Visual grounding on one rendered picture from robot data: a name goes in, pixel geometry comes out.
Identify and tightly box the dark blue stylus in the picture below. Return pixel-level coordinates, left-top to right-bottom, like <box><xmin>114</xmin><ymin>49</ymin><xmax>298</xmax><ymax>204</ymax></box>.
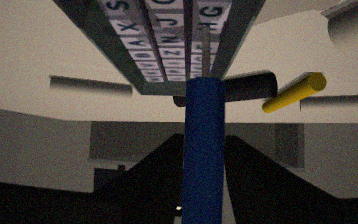
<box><xmin>181</xmin><ymin>50</ymin><xmax>226</xmax><ymax>224</ymax></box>

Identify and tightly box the black cylinder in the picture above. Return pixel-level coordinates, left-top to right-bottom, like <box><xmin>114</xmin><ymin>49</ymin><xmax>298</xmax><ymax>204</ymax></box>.
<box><xmin>173</xmin><ymin>73</ymin><xmax>278</xmax><ymax>107</ymax></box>

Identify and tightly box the grey keyboard with keys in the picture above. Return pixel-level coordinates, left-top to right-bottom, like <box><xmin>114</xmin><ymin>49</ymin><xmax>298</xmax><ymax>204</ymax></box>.
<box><xmin>51</xmin><ymin>0</ymin><xmax>268</xmax><ymax>97</ymax></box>

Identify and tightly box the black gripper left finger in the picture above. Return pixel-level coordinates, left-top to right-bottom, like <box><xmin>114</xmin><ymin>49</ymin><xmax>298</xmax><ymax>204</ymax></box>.
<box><xmin>0</xmin><ymin>134</ymin><xmax>184</xmax><ymax>224</ymax></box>

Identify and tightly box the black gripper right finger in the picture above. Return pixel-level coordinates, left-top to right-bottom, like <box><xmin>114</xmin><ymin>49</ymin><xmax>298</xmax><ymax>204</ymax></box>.
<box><xmin>224</xmin><ymin>135</ymin><xmax>358</xmax><ymax>224</ymax></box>

